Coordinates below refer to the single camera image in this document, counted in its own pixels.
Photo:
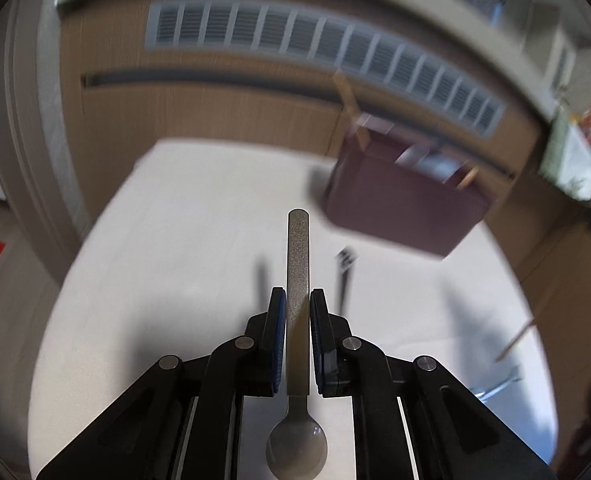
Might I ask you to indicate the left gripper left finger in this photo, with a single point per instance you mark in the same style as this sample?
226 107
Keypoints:
267 330

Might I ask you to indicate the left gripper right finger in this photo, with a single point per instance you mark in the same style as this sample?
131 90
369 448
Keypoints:
328 331

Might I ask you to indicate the dark spoon with cutout handle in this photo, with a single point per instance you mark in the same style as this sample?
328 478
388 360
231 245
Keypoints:
346 260

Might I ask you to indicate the translucent brown long spoon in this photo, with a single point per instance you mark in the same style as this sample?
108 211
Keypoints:
297 446

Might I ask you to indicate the steel shovel-shaped spoon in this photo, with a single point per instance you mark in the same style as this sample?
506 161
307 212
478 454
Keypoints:
487 394

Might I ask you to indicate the brown wooden spoon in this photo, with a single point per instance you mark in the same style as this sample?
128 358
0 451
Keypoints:
466 175

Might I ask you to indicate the light blue plastic spoon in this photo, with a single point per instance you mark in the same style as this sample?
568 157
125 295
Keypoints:
420 158

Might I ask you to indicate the maroon utensil holder box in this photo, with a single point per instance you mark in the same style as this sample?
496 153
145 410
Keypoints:
369 194

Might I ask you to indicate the grey ventilation grille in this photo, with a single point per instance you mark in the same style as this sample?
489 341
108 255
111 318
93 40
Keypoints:
314 37

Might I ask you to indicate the green checked tea towel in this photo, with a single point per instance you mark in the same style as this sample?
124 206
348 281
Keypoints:
566 163

